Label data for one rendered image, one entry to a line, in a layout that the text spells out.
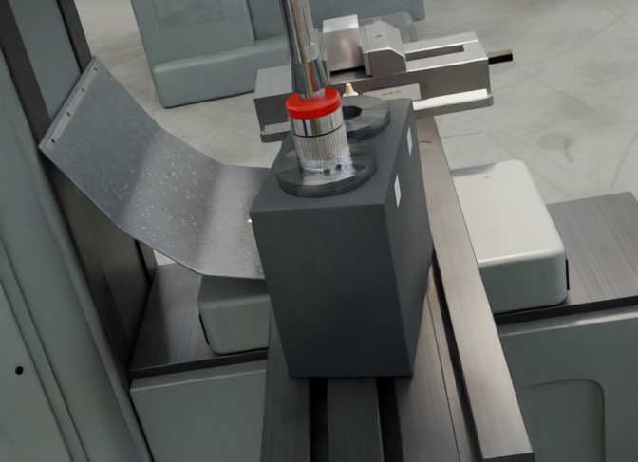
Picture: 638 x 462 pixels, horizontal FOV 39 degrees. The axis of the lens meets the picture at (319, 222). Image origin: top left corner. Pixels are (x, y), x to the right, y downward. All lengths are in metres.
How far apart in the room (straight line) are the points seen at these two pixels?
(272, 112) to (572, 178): 1.87
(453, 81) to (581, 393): 0.48
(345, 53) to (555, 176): 1.84
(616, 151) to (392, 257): 2.52
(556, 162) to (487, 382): 2.40
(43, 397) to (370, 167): 0.63
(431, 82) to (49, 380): 0.67
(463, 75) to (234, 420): 0.60
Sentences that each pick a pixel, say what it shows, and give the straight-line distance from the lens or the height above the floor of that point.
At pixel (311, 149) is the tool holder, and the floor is 1.16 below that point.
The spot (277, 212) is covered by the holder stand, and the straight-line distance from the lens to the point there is 0.78.
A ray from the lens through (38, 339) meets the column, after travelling 1.22.
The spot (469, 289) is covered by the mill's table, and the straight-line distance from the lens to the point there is 0.96.
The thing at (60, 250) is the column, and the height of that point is 0.96.
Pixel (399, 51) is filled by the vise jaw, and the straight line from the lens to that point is 1.33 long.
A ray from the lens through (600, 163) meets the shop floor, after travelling 3.19.
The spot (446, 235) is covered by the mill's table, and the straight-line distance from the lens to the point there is 1.05.
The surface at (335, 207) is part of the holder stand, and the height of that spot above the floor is 1.12.
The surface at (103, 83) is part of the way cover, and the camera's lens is 1.37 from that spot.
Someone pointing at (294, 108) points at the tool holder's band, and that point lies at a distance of 0.77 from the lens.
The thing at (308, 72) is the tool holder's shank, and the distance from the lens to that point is 0.76.
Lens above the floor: 1.49
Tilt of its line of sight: 29 degrees down
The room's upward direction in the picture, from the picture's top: 12 degrees counter-clockwise
